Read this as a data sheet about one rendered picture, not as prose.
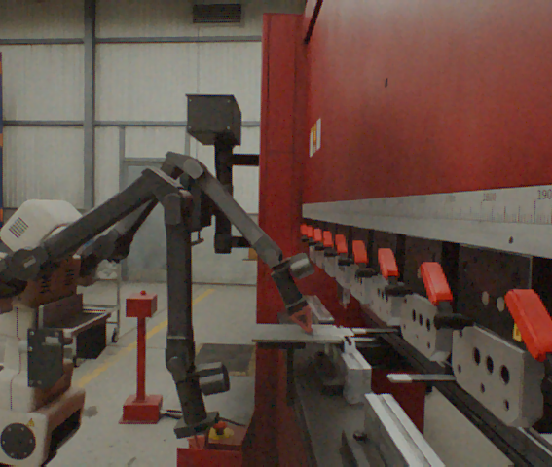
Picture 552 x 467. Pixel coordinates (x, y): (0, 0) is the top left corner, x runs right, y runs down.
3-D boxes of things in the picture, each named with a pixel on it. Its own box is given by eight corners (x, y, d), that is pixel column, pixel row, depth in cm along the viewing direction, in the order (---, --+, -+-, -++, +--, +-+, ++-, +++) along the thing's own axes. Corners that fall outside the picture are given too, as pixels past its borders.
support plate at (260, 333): (251, 327, 157) (251, 324, 157) (331, 327, 159) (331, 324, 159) (251, 341, 139) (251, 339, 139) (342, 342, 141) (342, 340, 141)
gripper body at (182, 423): (214, 428, 114) (206, 398, 114) (174, 436, 115) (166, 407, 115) (220, 416, 121) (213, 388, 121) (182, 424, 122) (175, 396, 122)
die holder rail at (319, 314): (303, 314, 230) (303, 295, 229) (315, 314, 230) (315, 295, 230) (317, 343, 180) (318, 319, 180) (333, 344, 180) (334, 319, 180)
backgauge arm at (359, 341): (331, 363, 200) (332, 330, 199) (482, 364, 204) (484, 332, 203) (335, 370, 192) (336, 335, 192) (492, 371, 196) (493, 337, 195)
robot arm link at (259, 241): (192, 174, 163) (179, 166, 152) (204, 162, 162) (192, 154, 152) (275, 269, 153) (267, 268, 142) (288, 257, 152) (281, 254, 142)
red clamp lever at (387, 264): (376, 245, 79) (387, 291, 72) (400, 246, 79) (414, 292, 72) (374, 253, 80) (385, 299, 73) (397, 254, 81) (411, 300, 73)
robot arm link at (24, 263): (169, 158, 118) (157, 155, 108) (200, 204, 119) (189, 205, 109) (26, 253, 123) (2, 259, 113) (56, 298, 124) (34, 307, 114)
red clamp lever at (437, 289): (418, 258, 59) (440, 323, 52) (451, 259, 59) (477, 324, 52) (415, 269, 60) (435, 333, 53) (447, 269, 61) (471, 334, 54)
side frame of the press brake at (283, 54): (252, 460, 263) (261, 31, 251) (406, 459, 268) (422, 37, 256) (252, 486, 238) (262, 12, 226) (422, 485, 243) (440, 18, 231)
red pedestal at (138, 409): (125, 411, 324) (126, 288, 319) (163, 411, 325) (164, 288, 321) (117, 423, 304) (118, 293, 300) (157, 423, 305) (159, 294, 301)
